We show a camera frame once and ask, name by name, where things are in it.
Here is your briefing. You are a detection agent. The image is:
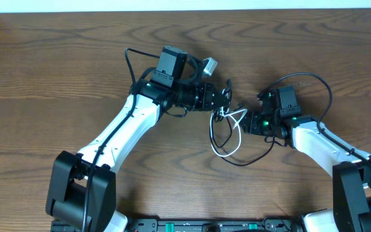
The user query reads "white usb cable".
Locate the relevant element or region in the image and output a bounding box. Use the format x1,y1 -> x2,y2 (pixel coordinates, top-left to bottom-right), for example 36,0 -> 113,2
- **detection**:
209,106 -> 249,158

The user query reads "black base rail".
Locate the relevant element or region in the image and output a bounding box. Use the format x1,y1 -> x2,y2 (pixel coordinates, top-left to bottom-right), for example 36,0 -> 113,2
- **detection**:
122,217 -> 305,232

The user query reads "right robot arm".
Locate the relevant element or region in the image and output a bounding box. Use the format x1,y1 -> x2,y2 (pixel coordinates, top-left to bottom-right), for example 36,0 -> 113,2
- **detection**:
241,87 -> 371,231

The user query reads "black usb cable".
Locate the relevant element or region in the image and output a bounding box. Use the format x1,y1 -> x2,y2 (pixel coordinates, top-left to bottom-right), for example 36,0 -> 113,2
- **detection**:
208,79 -> 276,168
211,106 -> 234,150

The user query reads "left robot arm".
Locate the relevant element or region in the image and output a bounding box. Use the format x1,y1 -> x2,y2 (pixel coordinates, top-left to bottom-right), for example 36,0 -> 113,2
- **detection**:
45,46 -> 230,231

